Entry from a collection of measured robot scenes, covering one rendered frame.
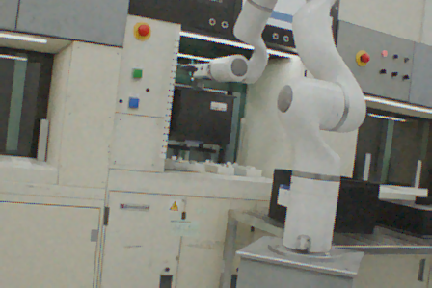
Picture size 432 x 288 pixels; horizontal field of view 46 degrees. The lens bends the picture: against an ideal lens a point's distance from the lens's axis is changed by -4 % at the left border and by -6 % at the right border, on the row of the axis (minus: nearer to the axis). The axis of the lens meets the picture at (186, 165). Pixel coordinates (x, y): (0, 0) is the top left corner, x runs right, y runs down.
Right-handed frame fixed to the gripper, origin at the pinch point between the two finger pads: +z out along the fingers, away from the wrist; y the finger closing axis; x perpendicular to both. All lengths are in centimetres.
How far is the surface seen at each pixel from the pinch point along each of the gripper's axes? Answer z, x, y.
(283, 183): -32, -36, 21
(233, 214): -16, -50, 13
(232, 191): -9.7, -42.4, 14.8
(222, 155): 79, -32, 54
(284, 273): -87, -52, -11
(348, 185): -52, -33, 33
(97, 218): -10, -55, -35
